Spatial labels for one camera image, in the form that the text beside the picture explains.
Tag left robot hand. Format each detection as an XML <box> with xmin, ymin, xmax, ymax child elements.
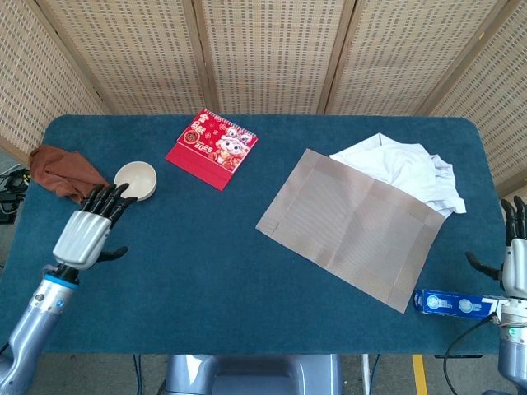
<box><xmin>52</xmin><ymin>183</ymin><xmax>138</xmax><ymax>272</ymax></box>

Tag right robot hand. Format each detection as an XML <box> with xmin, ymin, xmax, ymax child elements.
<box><xmin>465</xmin><ymin>197</ymin><xmax>527</xmax><ymax>300</ymax></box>

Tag cream round bowl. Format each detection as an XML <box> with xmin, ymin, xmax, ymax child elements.
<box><xmin>113</xmin><ymin>161</ymin><xmax>158</xmax><ymax>203</ymax></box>

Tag silver woven placemat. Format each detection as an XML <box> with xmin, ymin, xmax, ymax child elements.
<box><xmin>255</xmin><ymin>148</ymin><xmax>446</xmax><ymax>315</ymax></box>

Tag brown crumpled cloth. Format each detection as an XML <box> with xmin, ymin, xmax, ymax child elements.
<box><xmin>28</xmin><ymin>144</ymin><xmax>110</xmax><ymax>206</ymax></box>

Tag blue toothpaste box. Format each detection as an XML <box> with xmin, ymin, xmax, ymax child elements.
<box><xmin>413</xmin><ymin>288</ymin><xmax>510</xmax><ymax>322</ymax></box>

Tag teal table cover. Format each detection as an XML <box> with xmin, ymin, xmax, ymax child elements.
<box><xmin>0</xmin><ymin>114</ymin><xmax>520</xmax><ymax>356</ymax></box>

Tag red desk calendar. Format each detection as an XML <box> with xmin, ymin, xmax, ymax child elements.
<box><xmin>165</xmin><ymin>108</ymin><xmax>259</xmax><ymax>192</ymax></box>

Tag white crumpled shirt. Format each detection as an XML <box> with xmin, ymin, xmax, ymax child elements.
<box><xmin>328</xmin><ymin>132</ymin><xmax>468</xmax><ymax>218</ymax></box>

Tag grey-blue robot torso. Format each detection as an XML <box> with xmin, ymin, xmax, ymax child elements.
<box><xmin>158</xmin><ymin>354</ymin><xmax>345</xmax><ymax>395</ymax></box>

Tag woven folding screen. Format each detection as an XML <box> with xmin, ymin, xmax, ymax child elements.
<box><xmin>0</xmin><ymin>0</ymin><xmax>527</xmax><ymax>256</ymax></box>

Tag black floor cables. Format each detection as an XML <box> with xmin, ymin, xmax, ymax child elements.
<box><xmin>0</xmin><ymin>168</ymin><xmax>32</xmax><ymax>225</ymax></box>

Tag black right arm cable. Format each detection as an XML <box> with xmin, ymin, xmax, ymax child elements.
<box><xmin>442</xmin><ymin>311</ymin><xmax>501</xmax><ymax>395</ymax></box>

